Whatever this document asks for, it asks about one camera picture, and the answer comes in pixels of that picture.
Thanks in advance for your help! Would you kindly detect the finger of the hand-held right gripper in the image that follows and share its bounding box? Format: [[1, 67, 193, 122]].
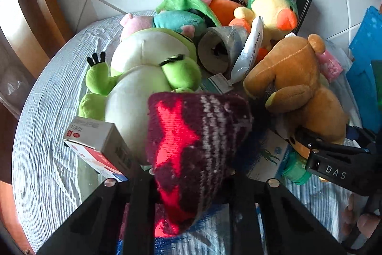
[[347, 124, 382, 152], [294, 127, 377, 154]]

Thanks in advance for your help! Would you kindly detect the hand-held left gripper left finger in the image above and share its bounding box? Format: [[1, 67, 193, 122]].
[[36, 167, 157, 255]]

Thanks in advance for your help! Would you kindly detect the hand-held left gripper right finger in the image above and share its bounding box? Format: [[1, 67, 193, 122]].
[[228, 171, 348, 255]]

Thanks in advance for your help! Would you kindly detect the blue plastic container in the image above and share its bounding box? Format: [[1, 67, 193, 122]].
[[346, 5, 382, 131]]

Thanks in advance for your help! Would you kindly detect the brown teddy bear plush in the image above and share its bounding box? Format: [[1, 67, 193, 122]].
[[243, 34, 350, 160]]

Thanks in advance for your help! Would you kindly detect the dark red knit hat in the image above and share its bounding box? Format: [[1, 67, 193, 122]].
[[145, 91, 254, 239]]

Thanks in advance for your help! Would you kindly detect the person's right hand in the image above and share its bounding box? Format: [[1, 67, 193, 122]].
[[342, 194, 381, 242]]

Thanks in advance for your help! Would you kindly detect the green capped bottle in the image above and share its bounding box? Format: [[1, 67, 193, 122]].
[[282, 150, 312, 185]]

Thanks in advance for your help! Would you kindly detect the blue and white box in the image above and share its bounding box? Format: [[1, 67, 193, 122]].
[[248, 130, 294, 184]]

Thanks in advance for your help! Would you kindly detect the small pink tissue pack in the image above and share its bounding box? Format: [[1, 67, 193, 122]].
[[318, 49, 344, 81]]

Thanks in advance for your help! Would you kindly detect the red and white box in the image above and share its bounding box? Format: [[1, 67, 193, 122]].
[[63, 116, 138, 184]]

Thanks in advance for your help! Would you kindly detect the white plastic pouch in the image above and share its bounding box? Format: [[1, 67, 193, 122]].
[[231, 16, 265, 84]]

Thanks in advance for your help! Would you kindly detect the green frog plush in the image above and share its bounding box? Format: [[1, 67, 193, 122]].
[[78, 28, 202, 166]]

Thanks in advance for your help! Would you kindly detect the yellow duck plush green hat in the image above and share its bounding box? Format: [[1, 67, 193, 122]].
[[233, 0, 300, 52]]

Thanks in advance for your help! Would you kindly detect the cardboard tape roll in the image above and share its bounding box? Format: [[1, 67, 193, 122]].
[[197, 26, 253, 75]]

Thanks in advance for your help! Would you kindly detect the pink pig plush teal shirt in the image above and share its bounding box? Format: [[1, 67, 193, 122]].
[[120, 11, 206, 40]]

